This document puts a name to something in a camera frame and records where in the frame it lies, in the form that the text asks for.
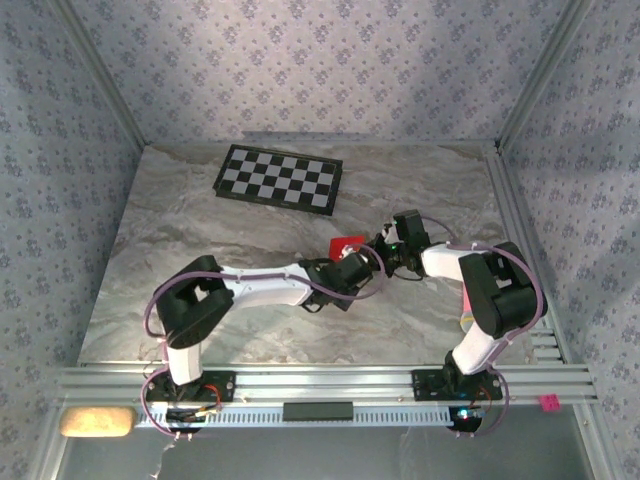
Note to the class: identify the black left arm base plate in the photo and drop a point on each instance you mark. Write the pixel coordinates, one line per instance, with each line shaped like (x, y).
(225, 385)

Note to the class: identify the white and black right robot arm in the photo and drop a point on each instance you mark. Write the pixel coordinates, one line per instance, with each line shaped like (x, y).
(505, 295)

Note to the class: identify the small pink cube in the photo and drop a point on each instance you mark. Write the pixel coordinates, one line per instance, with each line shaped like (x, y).
(550, 403)

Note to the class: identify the aluminium side rail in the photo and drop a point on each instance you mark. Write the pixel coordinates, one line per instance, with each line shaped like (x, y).
(506, 200)

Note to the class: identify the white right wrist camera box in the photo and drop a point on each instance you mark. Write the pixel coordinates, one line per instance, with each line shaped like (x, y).
(388, 232)

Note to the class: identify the beige sponge block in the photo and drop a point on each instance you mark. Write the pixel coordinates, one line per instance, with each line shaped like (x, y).
(97, 422)

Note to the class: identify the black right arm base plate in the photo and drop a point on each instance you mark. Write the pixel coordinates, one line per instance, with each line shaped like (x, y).
(425, 385)

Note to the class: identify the black and white checkerboard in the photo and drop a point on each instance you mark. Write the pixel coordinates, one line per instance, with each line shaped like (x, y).
(277, 180)

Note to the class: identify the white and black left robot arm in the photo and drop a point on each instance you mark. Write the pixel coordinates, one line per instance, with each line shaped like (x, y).
(192, 305)

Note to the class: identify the long aluminium mounting rail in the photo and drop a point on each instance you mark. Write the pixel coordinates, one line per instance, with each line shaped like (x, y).
(325, 385)

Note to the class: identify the black rectangular bar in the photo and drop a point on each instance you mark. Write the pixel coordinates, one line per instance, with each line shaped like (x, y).
(317, 411)

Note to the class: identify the pink and yellow marker pen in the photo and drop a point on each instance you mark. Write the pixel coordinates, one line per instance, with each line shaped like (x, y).
(467, 320)

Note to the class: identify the red square paper sheet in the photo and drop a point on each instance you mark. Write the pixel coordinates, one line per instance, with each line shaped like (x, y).
(340, 245)

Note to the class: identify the aluminium frame post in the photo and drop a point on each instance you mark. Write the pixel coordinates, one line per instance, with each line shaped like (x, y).
(50, 450)
(595, 450)
(102, 70)
(542, 70)

